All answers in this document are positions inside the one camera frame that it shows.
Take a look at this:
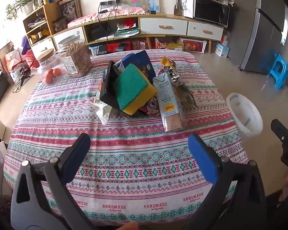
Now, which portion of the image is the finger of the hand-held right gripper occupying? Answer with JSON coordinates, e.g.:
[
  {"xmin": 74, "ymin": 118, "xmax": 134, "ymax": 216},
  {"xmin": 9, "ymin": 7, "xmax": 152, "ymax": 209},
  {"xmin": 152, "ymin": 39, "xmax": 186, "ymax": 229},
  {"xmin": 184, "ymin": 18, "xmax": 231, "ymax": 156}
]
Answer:
[{"xmin": 271, "ymin": 119, "xmax": 288, "ymax": 149}]

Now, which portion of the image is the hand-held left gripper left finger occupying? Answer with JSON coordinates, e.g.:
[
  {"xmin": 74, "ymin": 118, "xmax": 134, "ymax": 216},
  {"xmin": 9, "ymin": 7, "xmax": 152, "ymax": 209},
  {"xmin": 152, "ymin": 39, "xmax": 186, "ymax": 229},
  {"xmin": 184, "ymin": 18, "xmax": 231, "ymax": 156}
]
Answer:
[{"xmin": 10, "ymin": 133, "xmax": 96, "ymax": 230}]

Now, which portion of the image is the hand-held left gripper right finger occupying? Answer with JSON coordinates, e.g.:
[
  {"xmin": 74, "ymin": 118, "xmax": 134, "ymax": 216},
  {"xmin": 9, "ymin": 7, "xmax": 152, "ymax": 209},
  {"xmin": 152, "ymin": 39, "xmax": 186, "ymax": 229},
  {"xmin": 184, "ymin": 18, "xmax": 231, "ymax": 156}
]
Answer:
[{"xmin": 188, "ymin": 133, "xmax": 270, "ymax": 230}]

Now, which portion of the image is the white plastic bucket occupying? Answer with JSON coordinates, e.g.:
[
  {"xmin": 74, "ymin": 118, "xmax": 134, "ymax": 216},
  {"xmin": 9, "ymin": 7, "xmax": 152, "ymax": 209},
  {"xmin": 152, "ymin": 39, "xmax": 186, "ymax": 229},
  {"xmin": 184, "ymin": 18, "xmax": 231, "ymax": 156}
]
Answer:
[{"xmin": 226, "ymin": 93, "xmax": 264, "ymax": 137}]

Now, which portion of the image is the white tissue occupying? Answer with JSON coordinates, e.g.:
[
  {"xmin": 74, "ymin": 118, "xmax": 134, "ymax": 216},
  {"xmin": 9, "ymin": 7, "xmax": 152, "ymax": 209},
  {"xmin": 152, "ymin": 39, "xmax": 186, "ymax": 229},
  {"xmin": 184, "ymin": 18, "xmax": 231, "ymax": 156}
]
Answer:
[{"xmin": 90, "ymin": 96, "xmax": 116, "ymax": 125}]

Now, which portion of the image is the grey white drink carton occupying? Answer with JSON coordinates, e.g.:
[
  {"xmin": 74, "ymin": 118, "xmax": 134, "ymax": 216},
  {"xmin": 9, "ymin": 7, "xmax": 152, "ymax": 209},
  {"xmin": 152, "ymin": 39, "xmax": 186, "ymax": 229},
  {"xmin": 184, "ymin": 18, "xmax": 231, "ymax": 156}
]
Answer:
[{"xmin": 152, "ymin": 73, "xmax": 188, "ymax": 132}]

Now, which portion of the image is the silver foil snack bag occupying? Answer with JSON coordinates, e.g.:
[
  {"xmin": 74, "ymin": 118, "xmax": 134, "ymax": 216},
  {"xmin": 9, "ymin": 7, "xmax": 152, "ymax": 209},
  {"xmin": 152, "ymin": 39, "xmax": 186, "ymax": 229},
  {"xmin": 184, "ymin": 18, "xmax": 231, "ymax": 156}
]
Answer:
[{"xmin": 162, "ymin": 65, "xmax": 198, "ymax": 108}]

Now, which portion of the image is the red cartoon drink can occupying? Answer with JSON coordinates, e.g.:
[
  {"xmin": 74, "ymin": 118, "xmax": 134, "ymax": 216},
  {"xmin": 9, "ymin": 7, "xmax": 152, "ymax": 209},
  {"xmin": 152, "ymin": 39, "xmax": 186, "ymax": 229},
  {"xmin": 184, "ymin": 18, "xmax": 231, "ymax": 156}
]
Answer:
[{"xmin": 138, "ymin": 93, "xmax": 160, "ymax": 118}]

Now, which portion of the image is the black packaging box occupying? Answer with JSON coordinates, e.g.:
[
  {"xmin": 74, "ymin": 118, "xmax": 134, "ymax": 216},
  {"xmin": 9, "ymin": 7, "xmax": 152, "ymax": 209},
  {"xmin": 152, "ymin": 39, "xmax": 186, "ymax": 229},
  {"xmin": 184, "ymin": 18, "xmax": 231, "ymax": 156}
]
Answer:
[{"xmin": 99, "ymin": 61, "xmax": 122, "ymax": 108}]

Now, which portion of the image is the green yellow sponge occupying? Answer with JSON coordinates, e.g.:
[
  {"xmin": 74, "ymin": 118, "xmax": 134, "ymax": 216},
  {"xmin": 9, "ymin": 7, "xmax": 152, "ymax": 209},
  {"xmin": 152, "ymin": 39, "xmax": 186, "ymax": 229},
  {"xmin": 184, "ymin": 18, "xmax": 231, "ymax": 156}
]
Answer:
[{"xmin": 112, "ymin": 63, "xmax": 157, "ymax": 115}]

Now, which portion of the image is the yellow snack wrapper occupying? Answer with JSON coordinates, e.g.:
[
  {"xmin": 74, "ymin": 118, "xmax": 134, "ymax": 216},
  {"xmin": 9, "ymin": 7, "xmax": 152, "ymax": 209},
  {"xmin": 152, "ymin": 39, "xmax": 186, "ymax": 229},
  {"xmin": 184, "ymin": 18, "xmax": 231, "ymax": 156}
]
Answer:
[{"xmin": 160, "ymin": 56, "xmax": 177, "ymax": 73}]

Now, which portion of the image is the blue printed carton box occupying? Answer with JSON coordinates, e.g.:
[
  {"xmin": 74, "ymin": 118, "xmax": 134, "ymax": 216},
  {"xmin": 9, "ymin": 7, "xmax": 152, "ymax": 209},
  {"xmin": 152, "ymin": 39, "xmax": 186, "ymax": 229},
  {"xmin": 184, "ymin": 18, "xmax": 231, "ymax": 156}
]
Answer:
[{"xmin": 114, "ymin": 50, "xmax": 155, "ymax": 77}]

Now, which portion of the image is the person's right hand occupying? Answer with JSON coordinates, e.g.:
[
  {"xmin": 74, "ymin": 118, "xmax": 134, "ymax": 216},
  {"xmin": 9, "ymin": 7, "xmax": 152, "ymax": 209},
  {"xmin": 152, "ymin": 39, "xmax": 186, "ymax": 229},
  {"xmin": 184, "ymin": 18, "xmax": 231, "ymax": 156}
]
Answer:
[{"xmin": 278, "ymin": 169, "xmax": 288, "ymax": 203}]

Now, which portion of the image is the person's left hand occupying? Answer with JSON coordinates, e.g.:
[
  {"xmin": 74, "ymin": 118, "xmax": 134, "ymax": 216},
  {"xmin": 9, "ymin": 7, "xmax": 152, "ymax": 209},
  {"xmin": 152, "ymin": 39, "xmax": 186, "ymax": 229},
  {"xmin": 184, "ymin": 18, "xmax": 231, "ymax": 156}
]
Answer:
[{"xmin": 120, "ymin": 222, "xmax": 138, "ymax": 230}]

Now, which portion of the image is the blue plastic stool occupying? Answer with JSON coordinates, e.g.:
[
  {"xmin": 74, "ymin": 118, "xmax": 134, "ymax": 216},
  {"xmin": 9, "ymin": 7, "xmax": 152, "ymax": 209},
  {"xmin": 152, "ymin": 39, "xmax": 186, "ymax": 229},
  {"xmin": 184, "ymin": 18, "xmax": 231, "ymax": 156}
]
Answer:
[{"xmin": 269, "ymin": 54, "xmax": 288, "ymax": 89}]

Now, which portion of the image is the patterned pink green tablecloth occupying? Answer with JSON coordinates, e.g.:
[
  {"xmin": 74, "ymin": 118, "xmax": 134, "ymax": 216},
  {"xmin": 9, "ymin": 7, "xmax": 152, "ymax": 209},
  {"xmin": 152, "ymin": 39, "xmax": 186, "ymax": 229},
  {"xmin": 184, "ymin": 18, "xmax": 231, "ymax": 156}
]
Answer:
[{"xmin": 3, "ymin": 49, "xmax": 250, "ymax": 230}]

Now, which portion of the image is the white blue carton box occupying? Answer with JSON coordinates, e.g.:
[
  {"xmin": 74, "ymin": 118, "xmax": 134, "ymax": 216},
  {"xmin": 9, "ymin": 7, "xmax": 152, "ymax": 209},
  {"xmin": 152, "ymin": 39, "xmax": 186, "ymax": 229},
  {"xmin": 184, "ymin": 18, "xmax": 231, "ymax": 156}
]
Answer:
[{"xmin": 214, "ymin": 42, "xmax": 231, "ymax": 57}]

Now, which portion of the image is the grey refrigerator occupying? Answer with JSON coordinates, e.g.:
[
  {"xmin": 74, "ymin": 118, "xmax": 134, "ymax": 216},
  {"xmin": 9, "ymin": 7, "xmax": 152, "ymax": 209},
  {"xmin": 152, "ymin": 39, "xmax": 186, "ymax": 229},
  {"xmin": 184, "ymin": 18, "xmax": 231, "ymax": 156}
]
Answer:
[{"xmin": 224, "ymin": 0, "xmax": 288, "ymax": 73}]

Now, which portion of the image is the glass jar with wooden lid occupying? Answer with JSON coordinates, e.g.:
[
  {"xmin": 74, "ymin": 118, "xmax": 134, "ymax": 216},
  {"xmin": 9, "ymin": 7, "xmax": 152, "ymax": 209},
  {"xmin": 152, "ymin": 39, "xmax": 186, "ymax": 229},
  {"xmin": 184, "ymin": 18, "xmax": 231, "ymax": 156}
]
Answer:
[{"xmin": 36, "ymin": 48, "xmax": 63, "ymax": 85}]

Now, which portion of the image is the large glass biscuit jar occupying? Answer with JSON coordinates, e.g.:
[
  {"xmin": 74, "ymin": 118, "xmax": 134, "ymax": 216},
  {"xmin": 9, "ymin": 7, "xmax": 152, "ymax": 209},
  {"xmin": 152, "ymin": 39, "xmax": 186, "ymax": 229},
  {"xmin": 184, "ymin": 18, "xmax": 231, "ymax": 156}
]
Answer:
[{"xmin": 58, "ymin": 35, "xmax": 93, "ymax": 77}]

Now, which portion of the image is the white storage box red print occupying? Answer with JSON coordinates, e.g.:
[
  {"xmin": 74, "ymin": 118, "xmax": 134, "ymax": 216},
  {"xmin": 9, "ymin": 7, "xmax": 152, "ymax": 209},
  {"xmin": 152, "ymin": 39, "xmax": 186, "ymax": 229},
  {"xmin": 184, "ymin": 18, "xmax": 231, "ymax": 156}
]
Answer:
[{"xmin": 180, "ymin": 38, "xmax": 208, "ymax": 53}]

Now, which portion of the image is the pile of plastic bags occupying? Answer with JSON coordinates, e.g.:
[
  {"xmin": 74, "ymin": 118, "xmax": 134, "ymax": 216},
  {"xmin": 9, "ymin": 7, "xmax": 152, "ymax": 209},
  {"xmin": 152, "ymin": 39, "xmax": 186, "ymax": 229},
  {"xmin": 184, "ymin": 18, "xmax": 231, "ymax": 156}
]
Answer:
[{"xmin": 5, "ymin": 48, "xmax": 39, "ymax": 78}]

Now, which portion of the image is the yellow cardboard box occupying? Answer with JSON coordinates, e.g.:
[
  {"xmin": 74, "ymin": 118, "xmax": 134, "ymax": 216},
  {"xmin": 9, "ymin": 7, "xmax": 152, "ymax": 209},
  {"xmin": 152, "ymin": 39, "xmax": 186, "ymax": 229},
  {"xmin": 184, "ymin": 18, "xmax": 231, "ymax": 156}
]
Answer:
[{"xmin": 155, "ymin": 37, "xmax": 184, "ymax": 51}]

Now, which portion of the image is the red flat box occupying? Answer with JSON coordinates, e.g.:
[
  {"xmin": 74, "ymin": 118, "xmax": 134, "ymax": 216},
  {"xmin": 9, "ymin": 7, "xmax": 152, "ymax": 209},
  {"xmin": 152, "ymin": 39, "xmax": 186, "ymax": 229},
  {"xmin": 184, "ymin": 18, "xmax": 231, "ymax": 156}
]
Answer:
[{"xmin": 107, "ymin": 41, "xmax": 131, "ymax": 53}]

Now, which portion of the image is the black electronic device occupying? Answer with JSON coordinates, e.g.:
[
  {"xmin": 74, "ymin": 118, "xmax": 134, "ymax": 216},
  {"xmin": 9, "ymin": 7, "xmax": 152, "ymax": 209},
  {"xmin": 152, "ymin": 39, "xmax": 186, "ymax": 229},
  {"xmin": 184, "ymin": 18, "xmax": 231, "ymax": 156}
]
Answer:
[{"xmin": 90, "ymin": 25, "xmax": 109, "ymax": 40}]

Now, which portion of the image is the black microwave oven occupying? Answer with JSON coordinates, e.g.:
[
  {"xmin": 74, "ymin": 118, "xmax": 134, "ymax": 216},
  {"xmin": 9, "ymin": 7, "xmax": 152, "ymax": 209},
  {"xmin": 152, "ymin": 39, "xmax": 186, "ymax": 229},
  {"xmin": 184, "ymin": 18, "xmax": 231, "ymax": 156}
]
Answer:
[{"xmin": 184, "ymin": 0, "xmax": 231, "ymax": 28}]

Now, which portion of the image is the wooden white drawer cabinet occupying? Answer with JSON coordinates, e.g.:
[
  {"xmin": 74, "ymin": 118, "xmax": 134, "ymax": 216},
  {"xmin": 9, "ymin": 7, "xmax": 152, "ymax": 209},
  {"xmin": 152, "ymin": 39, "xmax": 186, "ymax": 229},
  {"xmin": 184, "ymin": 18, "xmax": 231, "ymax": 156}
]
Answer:
[{"xmin": 51, "ymin": 13, "xmax": 225, "ymax": 53}]

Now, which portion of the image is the wooden shelf unit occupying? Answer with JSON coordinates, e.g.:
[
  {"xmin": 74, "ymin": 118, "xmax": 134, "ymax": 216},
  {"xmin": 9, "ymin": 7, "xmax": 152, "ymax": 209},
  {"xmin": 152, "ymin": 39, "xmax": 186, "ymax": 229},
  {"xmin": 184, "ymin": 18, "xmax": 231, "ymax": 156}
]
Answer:
[{"xmin": 23, "ymin": 3, "xmax": 60, "ymax": 46}]

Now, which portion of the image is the framed cat picture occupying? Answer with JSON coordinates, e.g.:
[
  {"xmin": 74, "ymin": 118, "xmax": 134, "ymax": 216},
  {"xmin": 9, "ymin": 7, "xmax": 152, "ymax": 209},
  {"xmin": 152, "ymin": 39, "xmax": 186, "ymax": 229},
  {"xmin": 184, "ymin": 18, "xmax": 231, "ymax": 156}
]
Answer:
[{"xmin": 56, "ymin": 0, "xmax": 83, "ymax": 23}]

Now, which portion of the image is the colourful map board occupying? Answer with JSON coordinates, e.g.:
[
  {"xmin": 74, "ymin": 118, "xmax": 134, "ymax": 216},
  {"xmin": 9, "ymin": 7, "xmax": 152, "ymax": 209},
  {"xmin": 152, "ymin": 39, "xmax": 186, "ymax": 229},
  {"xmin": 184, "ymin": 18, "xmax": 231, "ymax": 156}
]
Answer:
[{"xmin": 121, "ymin": 0, "xmax": 160, "ymax": 13}]

